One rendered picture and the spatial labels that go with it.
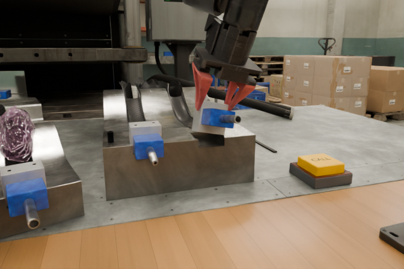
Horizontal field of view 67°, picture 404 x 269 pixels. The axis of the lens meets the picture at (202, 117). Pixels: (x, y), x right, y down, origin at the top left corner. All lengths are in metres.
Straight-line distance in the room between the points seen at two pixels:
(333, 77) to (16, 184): 4.07
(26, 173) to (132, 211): 0.15
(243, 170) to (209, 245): 0.19
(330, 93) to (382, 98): 0.95
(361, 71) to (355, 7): 4.83
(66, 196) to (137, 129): 0.14
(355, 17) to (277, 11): 2.19
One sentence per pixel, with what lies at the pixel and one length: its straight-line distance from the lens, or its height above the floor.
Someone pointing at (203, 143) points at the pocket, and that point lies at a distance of 0.57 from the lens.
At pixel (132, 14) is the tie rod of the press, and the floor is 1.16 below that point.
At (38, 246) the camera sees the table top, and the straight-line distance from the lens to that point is 0.46.
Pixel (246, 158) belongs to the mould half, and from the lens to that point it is 0.56.
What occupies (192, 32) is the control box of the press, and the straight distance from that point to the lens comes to 1.39.
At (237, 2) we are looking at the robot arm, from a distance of 0.47.
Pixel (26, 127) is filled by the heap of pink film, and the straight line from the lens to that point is 0.63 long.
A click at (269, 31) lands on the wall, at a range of 7.98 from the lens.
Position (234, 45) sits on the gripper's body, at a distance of 0.48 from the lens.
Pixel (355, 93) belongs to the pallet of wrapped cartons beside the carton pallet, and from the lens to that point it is 4.56.
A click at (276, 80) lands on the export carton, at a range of 5.90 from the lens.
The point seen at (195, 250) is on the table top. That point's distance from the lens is 0.41.
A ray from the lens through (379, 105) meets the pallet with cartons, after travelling 5.08.
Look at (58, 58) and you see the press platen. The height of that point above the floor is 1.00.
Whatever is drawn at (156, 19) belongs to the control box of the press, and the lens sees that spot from 1.37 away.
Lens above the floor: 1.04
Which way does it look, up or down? 13 degrees down
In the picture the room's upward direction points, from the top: straight up
